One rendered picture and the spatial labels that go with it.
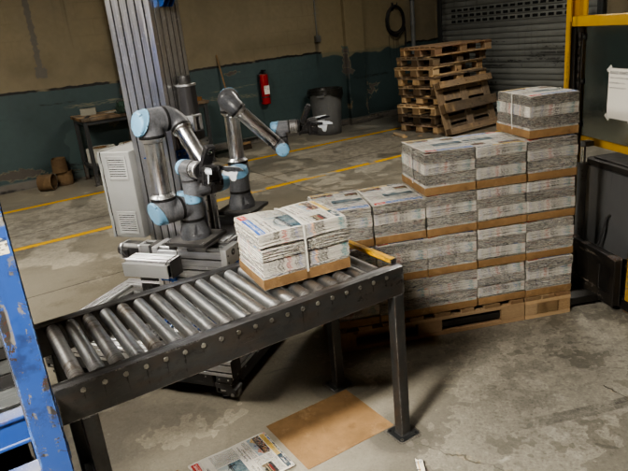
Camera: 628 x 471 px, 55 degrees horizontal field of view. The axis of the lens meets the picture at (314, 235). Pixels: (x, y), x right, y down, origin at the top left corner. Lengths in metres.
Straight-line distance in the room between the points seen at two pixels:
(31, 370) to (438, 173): 2.24
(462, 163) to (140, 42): 1.72
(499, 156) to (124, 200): 1.99
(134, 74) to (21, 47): 6.07
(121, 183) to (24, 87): 5.96
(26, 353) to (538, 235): 2.74
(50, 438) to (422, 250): 2.16
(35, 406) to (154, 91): 1.79
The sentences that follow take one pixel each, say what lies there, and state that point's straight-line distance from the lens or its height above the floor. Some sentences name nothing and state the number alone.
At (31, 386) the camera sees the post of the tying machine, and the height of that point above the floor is 0.94.
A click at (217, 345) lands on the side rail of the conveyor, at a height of 0.76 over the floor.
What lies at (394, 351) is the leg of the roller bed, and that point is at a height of 0.42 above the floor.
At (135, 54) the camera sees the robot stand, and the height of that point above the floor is 1.69.
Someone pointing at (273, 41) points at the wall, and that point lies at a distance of 10.39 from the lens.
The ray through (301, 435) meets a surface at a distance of 2.86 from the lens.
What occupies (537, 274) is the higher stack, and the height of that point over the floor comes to 0.28.
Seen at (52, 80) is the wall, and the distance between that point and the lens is 9.22.
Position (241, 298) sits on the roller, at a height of 0.79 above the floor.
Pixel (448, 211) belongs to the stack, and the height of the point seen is 0.73.
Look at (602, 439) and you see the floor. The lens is 2.91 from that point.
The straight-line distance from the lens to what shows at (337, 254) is 2.40.
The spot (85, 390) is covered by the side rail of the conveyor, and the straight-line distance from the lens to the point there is 1.99.
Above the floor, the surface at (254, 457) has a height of 0.01.
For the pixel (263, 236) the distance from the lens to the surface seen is 2.23.
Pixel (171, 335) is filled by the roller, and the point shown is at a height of 0.80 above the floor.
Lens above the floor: 1.73
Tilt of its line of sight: 19 degrees down
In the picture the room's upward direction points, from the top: 6 degrees counter-clockwise
